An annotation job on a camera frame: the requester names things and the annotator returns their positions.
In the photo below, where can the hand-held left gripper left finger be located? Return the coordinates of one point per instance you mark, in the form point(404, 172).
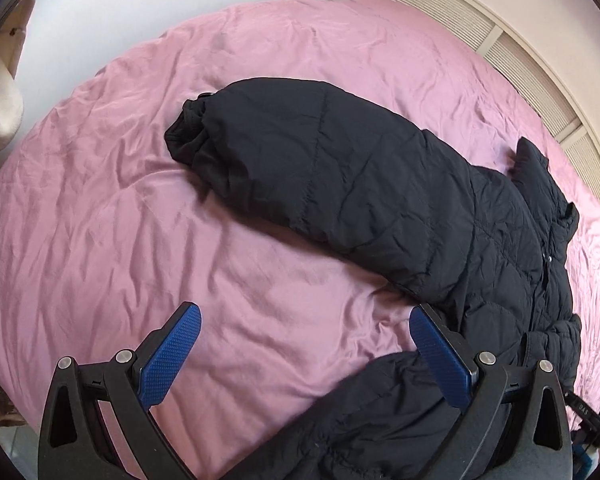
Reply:
point(172, 355)

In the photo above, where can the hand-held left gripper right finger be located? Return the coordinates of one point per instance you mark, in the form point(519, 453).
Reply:
point(440, 360)

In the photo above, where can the black puffer jacket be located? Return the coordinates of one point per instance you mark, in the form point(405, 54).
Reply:
point(360, 185)

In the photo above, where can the bed with pink sheet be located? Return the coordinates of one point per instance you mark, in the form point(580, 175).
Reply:
point(130, 240)

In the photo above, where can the brown patterned rug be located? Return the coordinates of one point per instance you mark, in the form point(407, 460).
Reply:
point(2, 400)

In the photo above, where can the cream padded furniture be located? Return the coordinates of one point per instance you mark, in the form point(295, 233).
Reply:
point(2, 105)

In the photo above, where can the cream louvered panel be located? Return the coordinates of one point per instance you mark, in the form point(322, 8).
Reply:
point(485, 30)

